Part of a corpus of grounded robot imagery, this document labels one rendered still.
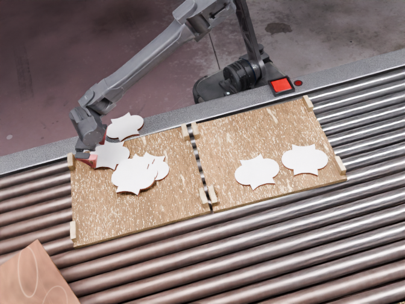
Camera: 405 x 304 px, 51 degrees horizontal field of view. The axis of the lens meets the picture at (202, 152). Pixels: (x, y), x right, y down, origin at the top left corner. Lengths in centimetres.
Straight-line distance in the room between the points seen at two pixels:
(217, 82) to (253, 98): 108
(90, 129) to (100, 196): 24
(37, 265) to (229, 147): 66
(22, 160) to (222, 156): 70
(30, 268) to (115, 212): 29
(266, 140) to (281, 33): 201
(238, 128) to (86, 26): 255
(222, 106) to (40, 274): 81
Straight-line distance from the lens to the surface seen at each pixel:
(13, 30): 410
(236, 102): 155
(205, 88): 260
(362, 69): 169
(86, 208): 137
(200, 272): 121
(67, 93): 324
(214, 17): 123
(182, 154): 140
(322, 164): 134
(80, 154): 138
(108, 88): 127
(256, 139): 141
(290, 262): 121
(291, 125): 145
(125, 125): 155
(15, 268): 124
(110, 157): 144
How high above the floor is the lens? 203
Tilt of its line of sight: 52 degrees down
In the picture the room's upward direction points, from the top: 11 degrees counter-clockwise
